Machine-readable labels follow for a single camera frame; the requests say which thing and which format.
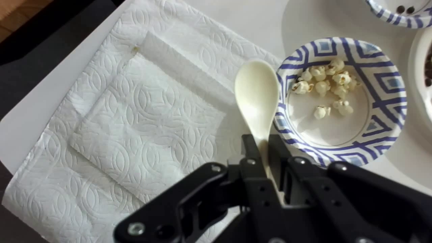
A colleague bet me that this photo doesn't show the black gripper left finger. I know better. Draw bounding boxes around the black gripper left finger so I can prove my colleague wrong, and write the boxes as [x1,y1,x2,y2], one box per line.
[112,134,294,243]

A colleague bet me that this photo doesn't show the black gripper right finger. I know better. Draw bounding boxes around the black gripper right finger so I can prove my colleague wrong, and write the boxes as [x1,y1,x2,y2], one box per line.
[267,134,432,243]

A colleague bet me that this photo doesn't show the large white paper towel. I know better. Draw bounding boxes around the large white paper towel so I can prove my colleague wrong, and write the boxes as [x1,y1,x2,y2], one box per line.
[2,0,282,243]

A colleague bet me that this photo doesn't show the popcorn pieces in bowl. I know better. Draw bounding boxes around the popcorn pieces in bowl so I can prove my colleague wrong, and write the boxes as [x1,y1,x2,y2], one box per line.
[289,58,362,122]

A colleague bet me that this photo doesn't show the small folded paper towel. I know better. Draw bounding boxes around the small folded paper towel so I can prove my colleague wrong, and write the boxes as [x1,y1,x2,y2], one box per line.
[66,31,238,207]

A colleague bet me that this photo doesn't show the wooden base board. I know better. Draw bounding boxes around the wooden base board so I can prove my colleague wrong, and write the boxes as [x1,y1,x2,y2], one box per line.
[0,0,51,43]

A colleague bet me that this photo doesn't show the blue patterned bowl with popcorn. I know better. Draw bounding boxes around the blue patterned bowl with popcorn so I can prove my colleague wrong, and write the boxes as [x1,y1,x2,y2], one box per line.
[273,37,409,169]

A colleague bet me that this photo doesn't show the white plastic spoon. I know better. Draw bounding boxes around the white plastic spoon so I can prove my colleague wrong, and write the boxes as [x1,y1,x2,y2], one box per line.
[234,60,286,204]

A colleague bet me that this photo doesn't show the blue patterned bowl with beans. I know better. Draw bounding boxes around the blue patterned bowl with beans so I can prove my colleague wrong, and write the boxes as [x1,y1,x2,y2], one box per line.
[362,0,432,30]

